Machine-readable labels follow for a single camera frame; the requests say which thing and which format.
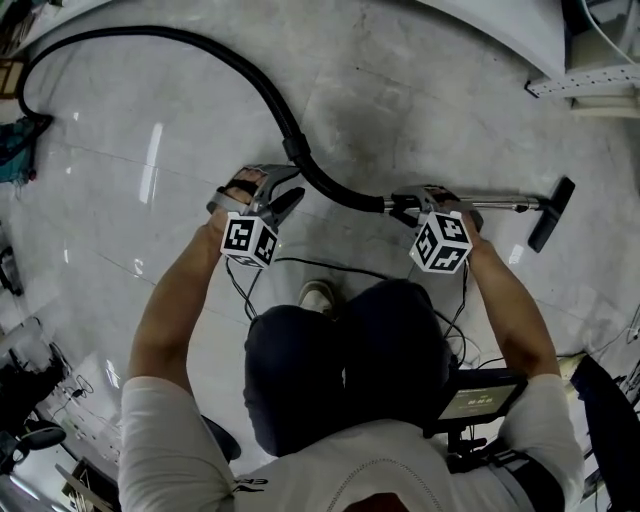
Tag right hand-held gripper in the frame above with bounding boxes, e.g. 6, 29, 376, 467
387, 184, 485, 274

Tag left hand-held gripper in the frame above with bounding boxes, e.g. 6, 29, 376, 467
206, 163, 307, 271

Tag black vacuum hose with wand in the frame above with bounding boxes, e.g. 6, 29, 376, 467
17, 25, 387, 214

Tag person's left forearm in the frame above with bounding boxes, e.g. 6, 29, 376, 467
126, 219, 236, 399

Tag person's right forearm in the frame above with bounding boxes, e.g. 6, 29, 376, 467
467, 232, 562, 382

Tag black vacuum floor nozzle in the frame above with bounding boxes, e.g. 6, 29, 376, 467
527, 175, 577, 254

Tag red vacuum cleaner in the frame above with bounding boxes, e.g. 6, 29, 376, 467
0, 113, 55, 185

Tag person's right hand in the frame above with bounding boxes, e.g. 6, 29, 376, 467
423, 184, 462, 203

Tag person's left hand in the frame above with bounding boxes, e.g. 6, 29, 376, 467
215, 168, 267, 206

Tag person's left shoe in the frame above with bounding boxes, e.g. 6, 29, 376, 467
298, 279, 337, 320

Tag person's shoe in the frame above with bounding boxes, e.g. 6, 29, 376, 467
555, 351, 587, 382
298, 279, 337, 320

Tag person's dark trousers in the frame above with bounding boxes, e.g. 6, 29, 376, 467
243, 278, 464, 459

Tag white metal shelving unit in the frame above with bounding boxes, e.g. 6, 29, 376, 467
0, 0, 640, 101

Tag black chest-mounted screen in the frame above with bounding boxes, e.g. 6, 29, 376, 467
422, 369, 530, 471

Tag beige plastic appliance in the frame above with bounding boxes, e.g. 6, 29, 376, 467
569, 92, 640, 120

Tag black round stool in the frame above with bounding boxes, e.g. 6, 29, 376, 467
199, 413, 244, 464

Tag person's white shirt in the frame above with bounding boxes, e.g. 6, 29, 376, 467
117, 372, 587, 512

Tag black equipment clutter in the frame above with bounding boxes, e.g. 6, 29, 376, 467
0, 339, 69, 476

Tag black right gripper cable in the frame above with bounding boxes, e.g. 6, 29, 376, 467
439, 259, 472, 362

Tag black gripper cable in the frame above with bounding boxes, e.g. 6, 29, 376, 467
439, 259, 472, 362
224, 256, 390, 324

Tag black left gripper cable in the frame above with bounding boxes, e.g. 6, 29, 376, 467
224, 256, 390, 324

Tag black chair frame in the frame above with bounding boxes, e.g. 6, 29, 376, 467
0, 244, 24, 297

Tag wooden frame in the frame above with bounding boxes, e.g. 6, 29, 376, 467
53, 457, 121, 512

